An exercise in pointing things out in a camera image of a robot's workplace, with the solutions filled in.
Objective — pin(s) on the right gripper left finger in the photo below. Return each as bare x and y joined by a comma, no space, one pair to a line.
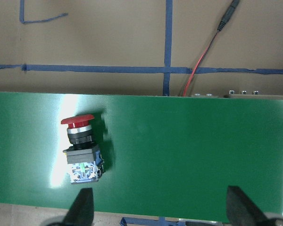
81,212

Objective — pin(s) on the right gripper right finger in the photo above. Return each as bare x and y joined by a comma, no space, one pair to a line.
241,210

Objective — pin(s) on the red push button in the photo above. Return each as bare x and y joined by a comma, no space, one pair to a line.
84,160

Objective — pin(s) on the green conveyor belt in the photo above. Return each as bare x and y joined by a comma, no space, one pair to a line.
164,156

